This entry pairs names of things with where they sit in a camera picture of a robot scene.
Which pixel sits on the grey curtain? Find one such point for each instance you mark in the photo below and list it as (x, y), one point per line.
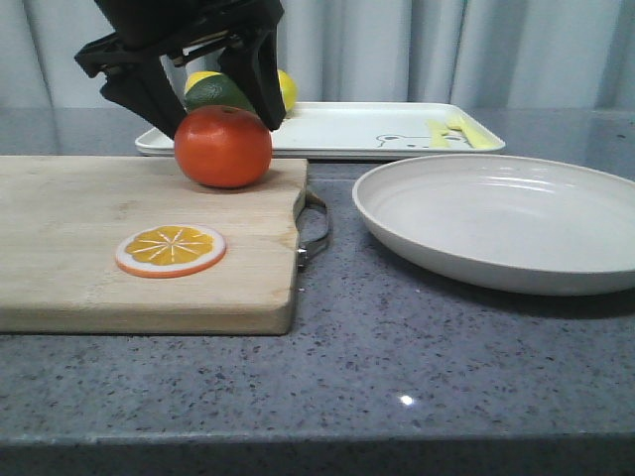
(474, 54)

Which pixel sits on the yellow lemon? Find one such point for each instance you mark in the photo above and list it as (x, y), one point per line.
(289, 90)
(198, 76)

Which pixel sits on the orange slice toy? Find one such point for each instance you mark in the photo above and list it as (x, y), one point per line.
(170, 251)

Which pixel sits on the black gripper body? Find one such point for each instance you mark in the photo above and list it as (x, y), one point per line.
(184, 30)

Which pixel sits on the yellow lemon left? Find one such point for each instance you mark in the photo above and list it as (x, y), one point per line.
(198, 76)

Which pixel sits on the yellow plastic knife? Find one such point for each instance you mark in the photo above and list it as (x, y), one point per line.
(437, 132)

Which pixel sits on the wooden cutting board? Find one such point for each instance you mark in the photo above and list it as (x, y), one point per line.
(62, 219)

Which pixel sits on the orange tangerine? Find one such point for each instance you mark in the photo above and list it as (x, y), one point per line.
(223, 146)

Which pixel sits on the beige round plate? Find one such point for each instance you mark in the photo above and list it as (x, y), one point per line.
(513, 224)

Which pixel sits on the yellow plastic fork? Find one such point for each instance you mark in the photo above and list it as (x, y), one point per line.
(475, 138)

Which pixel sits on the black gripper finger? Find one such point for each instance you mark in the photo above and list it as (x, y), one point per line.
(144, 89)
(260, 84)

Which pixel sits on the metal board handle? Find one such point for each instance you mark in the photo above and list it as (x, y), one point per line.
(313, 223)

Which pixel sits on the white bear print tray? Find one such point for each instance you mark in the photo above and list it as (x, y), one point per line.
(369, 131)

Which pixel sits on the green lime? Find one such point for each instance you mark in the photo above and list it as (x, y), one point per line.
(217, 90)

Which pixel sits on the yellow lemon right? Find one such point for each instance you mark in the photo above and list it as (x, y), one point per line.
(289, 90)

